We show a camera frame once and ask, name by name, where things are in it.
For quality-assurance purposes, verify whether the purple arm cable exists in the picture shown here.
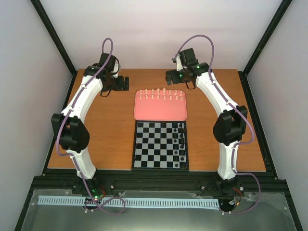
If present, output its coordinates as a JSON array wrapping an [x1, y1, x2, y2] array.
[[177, 34, 262, 215], [55, 38, 126, 215]]

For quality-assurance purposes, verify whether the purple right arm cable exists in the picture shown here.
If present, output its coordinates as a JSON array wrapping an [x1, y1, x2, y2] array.
[[177, 34, 262, 215]]

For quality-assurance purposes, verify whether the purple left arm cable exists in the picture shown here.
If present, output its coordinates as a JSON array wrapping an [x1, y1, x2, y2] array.
[[55, 38, 126, 215]]

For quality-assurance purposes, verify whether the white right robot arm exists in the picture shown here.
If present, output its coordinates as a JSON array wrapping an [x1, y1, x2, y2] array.
[[166, 48, 248, 195]]

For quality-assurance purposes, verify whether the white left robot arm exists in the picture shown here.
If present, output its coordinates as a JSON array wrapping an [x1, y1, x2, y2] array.
[[51, 52, 129, 194]]

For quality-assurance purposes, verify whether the left black frame post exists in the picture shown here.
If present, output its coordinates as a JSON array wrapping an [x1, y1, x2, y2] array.
[[30, 0, 77, 76]]

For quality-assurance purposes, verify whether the black white chessboard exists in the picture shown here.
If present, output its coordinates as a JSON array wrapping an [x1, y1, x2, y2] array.
[[132, 120, 189, 171]]

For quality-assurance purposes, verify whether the pink plastic tray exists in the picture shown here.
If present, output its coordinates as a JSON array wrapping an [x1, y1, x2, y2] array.
[[134, 89, 187, 121]]

